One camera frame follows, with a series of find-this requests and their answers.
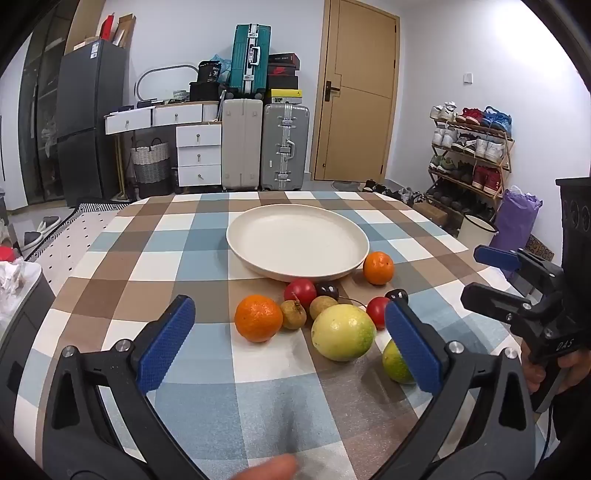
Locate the wooden shoe rack with shoes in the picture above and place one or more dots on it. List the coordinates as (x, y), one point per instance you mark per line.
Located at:
(471, 143)

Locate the stack of shoe boxes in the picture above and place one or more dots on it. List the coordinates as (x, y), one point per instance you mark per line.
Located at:
(282, 78)

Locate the white suitcase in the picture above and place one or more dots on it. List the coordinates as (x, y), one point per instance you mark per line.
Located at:
(241, 143)

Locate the red cherry tomato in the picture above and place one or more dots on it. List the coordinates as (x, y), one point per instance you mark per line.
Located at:
(302, 290)
(376, 310)

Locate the shoes on floor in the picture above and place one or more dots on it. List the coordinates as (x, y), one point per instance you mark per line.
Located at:
(397, 191)

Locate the purple bag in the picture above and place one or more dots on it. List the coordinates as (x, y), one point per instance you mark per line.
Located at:
(515, 221)

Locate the silver suitcase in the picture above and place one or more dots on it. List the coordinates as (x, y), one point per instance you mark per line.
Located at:
(282, 147)

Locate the dark grey refrigerator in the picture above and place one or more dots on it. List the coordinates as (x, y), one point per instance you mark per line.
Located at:
(90, 120)

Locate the white bucket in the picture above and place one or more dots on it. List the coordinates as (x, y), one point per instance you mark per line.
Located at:
(475, 230)

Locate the large orange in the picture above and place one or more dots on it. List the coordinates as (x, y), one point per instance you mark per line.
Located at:
(258, 318)

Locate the grey slippers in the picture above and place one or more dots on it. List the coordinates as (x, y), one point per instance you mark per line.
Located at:
(39, 230)

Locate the grey bin with tissue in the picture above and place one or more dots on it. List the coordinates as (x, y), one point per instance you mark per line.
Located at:
(23, 295)

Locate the patterned rug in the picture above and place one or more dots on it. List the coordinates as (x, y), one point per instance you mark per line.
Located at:
(69, 235)

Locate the black storage box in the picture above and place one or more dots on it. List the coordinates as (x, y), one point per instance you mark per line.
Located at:
(205, 83)

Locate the cardboard boxes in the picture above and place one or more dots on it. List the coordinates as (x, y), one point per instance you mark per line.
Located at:
(87, 27)

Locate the person's left hand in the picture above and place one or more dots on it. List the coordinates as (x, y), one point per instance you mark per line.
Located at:
(270, 468)

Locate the white drawer cabinet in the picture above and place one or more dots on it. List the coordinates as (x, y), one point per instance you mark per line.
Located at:
(198, 157)

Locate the person's right hand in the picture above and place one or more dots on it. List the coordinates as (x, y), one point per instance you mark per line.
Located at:
(533, 376)

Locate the small white basket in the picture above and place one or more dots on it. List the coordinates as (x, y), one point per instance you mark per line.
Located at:
(181, 96)

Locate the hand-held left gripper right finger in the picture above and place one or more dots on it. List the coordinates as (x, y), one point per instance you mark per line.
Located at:
(411, 344)

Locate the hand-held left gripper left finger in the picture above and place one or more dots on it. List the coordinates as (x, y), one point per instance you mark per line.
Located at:
(168, 341)

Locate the cream round plate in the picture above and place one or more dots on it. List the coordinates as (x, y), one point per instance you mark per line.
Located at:
(295, 240)

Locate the white curved hoop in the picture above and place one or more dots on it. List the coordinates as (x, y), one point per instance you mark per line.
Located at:
(157, 71)

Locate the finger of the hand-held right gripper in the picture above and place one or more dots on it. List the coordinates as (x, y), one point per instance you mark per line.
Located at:
(496, 257)
(498, 304)

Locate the glass door cabinet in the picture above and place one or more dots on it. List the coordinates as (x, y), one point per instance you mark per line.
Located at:
(39, 115)

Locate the small orange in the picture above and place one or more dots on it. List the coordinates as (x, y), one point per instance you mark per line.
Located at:
(378, 268)

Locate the brown longan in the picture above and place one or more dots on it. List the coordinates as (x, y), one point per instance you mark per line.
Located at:
(321, 304)
(293, 314)

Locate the teal suitcase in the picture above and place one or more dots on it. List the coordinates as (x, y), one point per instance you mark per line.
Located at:
(241, 60)

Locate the dark red cherry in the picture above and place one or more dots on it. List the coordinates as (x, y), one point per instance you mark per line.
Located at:
(327, 290)

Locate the green citrus fruit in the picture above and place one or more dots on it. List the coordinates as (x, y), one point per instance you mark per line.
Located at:
(395, 362)

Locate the wooden door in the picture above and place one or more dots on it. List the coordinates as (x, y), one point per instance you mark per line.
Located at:
(355, 92)

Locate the woven laundry basket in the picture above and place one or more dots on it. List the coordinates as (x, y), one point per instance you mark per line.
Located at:
(151, 166)

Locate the yellow guava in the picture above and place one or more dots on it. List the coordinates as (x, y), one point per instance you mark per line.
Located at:
(344, 332)

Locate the person's dark clothing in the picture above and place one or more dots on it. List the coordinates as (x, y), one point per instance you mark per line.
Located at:
(572, 424)

